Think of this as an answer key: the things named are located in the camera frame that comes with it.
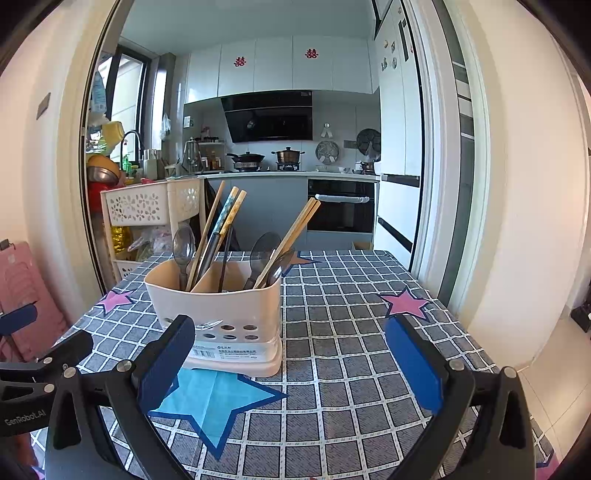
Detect steel cooking pot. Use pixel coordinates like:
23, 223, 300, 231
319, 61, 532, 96
271, 147, 305, 168

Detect white refrigerator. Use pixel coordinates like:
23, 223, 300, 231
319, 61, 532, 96
373, 0, 423, 268

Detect blue printed bag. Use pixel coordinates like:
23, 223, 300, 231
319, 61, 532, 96
90, 69, 108, 114

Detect black kitchen faucet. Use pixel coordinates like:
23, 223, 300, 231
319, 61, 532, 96
121, 130, 145, 162

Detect white spice rack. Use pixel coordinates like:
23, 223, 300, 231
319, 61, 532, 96
203, 137, 227, 171

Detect yellow basin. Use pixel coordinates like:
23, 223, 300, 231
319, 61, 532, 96
87, 154, 122, 174

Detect yellow oil bottle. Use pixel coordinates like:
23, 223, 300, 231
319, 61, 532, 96
111, 225, 132, 259

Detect white utensil canister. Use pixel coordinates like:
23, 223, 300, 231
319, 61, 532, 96
141, 148, 160, 178

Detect dark round wall rack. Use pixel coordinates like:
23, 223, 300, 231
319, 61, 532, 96
356, 128, 382, 155

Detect grey kitchen base cabinet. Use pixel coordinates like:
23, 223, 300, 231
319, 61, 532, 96
198, 170, 382, 252

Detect white plastic utensil holder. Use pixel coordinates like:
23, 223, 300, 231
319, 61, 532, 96
144, 253, 283, 378

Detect grey checked star tablecloth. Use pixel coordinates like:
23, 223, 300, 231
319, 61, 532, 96
46, 249, 555, 480

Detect kitchen window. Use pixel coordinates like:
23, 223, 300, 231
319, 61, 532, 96
99, 44, 164, 153

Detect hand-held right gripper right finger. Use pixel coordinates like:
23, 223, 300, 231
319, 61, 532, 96
384, 314, 536, 480

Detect sliding glass door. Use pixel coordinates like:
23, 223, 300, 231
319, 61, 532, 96
411, 0, 490, 305

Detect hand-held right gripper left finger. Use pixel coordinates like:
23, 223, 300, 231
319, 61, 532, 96
45, 314, 197, 480

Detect steel basin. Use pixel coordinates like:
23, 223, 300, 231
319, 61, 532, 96
88, 166, 122, 183

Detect person's left forearm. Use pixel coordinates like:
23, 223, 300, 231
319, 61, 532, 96
0, 431, 44, 480

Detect black range hood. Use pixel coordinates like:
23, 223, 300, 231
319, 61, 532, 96
221, 90, 314, 144

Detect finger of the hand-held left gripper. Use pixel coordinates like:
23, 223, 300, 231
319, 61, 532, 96
28, 330, 94, 377
0, 304, 38, 337

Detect plastic bag of vegetables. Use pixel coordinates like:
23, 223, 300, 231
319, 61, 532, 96
131, 226, 174, 259

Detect black built-in oven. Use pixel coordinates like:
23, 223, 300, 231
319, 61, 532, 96
307, 179, 376, 234

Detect red plastic basin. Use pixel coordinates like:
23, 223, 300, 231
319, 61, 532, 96
88, 181, 112, 213

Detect black wok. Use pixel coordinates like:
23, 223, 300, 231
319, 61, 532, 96
226, 151, 266, 171

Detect glass kettle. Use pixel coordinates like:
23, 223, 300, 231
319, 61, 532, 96
182, 137, 204, 174

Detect white plastic storage cart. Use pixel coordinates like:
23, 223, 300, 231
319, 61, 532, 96
100, 178, 206, 282

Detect white upper kitchen cabinets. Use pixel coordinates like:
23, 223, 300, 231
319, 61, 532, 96
185, 34, 382, 104

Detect group of fridge magnets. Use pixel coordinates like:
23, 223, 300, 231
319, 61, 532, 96
379, 39, 399, 71

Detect shiny grey spoon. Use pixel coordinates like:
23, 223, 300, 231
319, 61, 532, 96
172, 225, 197, 291
242, 232, 282, 291
265, 249, 296, 287

